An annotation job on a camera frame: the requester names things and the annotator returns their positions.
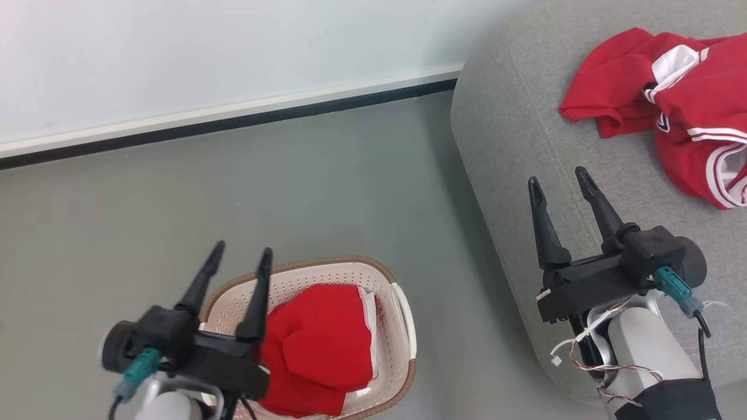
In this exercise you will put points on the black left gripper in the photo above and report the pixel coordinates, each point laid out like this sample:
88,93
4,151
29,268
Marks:
227,364

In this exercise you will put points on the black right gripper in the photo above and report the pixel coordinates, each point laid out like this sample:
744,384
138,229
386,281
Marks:
583,286

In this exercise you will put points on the plain red garment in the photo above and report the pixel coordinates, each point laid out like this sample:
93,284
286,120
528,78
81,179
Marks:
321,344

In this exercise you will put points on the red white basketball jersey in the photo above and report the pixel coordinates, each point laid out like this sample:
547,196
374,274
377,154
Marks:
694,111

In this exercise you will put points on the cream perforated laundry basket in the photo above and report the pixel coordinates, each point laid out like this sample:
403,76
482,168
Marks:
394,350

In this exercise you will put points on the grey fabric sofa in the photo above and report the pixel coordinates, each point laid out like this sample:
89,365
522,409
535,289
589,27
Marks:
525,146

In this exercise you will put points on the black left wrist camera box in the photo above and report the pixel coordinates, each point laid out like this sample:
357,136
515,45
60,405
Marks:
166,326

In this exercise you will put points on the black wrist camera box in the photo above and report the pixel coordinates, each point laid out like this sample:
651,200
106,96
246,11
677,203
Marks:
166,326
653,248

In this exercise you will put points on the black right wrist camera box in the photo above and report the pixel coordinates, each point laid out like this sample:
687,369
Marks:
653,248

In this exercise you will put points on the black white wall baseboard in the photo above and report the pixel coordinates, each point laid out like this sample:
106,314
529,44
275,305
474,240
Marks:
233,116

